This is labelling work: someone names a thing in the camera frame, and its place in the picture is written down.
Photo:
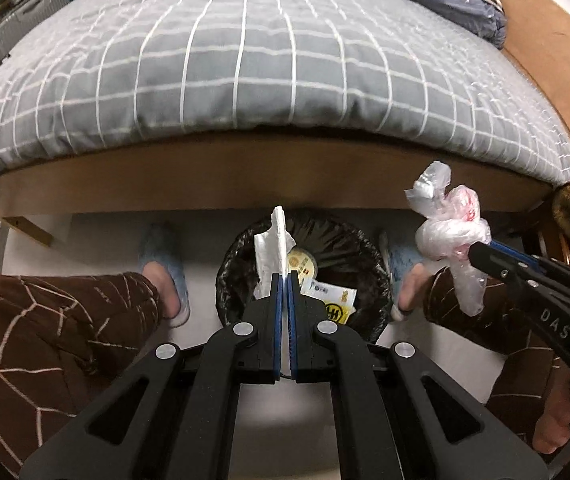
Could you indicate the right blue slipper foot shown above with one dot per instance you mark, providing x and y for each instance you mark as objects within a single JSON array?
[{"x": 409, "y": 276}]

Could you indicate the yellow lidded dessert cup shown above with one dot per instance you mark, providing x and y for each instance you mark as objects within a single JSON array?
[{"x": 303, "y": 263}]

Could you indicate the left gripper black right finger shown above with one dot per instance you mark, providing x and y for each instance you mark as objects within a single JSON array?
[{"x": 397, "y": 414}]

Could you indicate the brown patterned leg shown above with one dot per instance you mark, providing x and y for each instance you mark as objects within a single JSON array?
[
  {"x": 62, "y": 341},
  {"x": 518, "y": 396}
]

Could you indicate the wooden bed frame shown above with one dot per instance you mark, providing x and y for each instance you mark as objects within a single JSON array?
[{"x": 293, "y": 167}]

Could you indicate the brown patterned left leg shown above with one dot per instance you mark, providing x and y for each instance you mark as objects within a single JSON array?
[{"x": 62, "y": 341}]

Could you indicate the black trash bin with bag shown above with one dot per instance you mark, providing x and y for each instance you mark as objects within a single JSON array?
[{"x": 335, "y": 262}]

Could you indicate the white tissue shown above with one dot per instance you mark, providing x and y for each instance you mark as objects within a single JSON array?
[{"x": 272, "y": 248}]

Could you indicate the clear knotted plastic bag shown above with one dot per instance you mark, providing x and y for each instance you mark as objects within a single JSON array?
[{"x": 453, "y": 223}]

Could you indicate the left blue slipper foot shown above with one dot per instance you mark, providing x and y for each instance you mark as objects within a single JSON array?
[{"x": 161, "y": 264}]

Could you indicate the person's right hand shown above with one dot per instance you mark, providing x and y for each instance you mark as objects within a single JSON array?
[{"x": 552, "y": 431}]

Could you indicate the blue slipper foot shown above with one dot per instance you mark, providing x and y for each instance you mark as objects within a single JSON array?
[
  {"x": 161, "y": 264},
  {"x": 409, "y": 276}
]

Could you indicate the grey checked bed sheet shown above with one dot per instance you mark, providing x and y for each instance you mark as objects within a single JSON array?
[{"x": 104, "y": 74}]

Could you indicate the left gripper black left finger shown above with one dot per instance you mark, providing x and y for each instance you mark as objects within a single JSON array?
[{"x": 172, "y": 414}]

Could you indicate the brown patterned right leg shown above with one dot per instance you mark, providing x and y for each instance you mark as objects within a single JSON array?
[{"x": 518, "y": 396}]

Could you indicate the yellow white snack wrapper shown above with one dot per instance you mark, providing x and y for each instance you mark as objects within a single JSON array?
[{"x": 339, "y": 301}]

